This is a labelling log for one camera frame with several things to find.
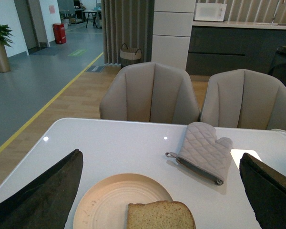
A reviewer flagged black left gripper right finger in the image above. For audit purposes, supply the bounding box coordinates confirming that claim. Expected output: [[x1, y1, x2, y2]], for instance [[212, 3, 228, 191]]
[[239, 153, 286, 229]]

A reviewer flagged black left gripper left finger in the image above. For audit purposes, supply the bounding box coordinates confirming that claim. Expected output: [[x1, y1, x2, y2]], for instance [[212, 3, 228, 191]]
[[0, 149, 83, 229]]

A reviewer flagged slice of brown bread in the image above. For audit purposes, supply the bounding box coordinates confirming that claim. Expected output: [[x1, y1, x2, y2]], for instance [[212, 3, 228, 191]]
[[126, 201, 196, 229]]

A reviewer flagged beige round plate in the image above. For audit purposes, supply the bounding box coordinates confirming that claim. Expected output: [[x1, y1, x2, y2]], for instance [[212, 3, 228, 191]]
[[73, 173, 173, 229]]

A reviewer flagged grey quilted oven mitt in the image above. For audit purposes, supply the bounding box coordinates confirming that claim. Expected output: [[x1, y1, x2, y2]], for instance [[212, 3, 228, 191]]
[[165, 122, 233, 186]]

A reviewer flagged right beige upholstered chair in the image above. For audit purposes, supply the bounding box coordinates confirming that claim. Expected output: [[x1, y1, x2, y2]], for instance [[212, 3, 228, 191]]
[[200, 69, 286, 131]]

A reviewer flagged beige upholstered chair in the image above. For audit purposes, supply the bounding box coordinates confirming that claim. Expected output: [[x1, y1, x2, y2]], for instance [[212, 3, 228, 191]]
[[99, 62, 200, 125], [200, 69, 286, 131]]

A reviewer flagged left beige upholstered chair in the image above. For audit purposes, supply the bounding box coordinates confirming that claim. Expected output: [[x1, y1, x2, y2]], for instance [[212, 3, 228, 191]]
[[99, 62, 200, 125]]

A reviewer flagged dark grey kitchen counter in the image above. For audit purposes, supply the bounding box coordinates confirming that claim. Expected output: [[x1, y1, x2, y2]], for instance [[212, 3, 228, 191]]
[[186, 25, 286, 76]]

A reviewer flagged red fire extinguisher box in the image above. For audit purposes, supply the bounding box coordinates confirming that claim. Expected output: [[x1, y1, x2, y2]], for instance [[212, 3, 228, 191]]
[[53, 23, 66, 44]]

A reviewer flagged green potted plant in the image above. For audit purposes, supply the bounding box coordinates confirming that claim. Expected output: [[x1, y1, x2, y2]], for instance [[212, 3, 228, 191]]
[[0, 24, 13, 47]]

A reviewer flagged white microwave oven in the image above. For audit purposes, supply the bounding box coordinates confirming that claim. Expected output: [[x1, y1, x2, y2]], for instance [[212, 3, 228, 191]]
[[194, 3, 227, 22]]

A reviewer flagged distant table with legs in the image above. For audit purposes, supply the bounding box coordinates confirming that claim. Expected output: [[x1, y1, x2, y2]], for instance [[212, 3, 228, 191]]
[[83, 9, 102, 29]]

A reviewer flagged white tall cabinet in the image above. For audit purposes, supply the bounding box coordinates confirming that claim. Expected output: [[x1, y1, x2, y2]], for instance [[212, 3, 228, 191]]
[[151, 0, 195, 70]]

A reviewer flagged woven basket with handles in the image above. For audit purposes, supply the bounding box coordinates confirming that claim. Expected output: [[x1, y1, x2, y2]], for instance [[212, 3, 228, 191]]
[[120, 43, 142, 68]]

